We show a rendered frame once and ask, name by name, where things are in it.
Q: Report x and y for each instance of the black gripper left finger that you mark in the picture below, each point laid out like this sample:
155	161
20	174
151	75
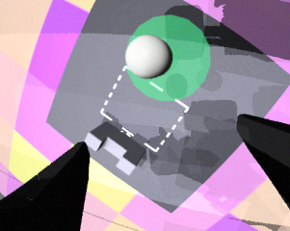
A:
53	199

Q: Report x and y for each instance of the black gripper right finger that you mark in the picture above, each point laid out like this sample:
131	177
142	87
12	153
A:
269	143

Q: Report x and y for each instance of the grey flat mat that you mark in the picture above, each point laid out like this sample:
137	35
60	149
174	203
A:
185	140

